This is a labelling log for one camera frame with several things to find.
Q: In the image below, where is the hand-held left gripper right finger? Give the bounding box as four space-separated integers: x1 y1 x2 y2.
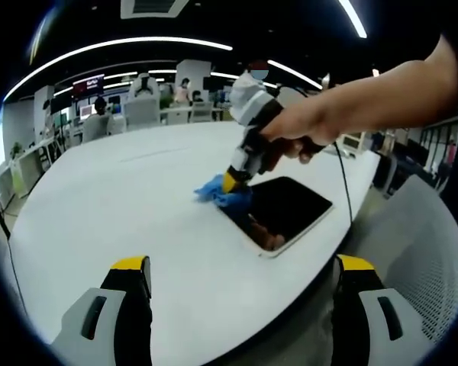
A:
332 253 431 366

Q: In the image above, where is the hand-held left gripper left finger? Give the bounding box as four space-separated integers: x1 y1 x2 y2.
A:
49 255 153 366

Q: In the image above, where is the blue cleaning cloth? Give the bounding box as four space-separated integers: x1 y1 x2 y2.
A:
193 173 253 210

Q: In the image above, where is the black tablet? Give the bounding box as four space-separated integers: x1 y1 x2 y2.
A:
213 175 334 258

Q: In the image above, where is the person's right hand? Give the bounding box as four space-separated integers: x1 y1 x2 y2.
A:
259 99 347 165

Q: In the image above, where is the white office chair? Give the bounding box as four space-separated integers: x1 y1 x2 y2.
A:
190 101 214 123

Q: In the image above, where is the grey mesh office chair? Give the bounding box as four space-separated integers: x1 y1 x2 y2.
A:
350 175 458 344

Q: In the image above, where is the short ceiling light strip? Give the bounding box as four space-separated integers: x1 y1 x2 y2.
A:
266 59 324 91

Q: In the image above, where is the curved ceiling light strip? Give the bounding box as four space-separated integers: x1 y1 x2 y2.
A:
2 36 234 102

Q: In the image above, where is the straight ceiling light strip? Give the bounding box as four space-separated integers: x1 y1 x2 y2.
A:
337 0 368 39

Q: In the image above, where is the white low shelf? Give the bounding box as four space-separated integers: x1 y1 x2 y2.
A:
7 144 62 199

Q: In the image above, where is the ceiling air conditioner vent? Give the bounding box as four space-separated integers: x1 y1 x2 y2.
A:
120 0 190 19

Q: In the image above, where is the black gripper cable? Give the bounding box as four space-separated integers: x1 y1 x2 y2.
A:
332 140 355 228

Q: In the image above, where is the wall display screen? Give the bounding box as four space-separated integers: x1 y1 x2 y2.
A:
72 74 106 95

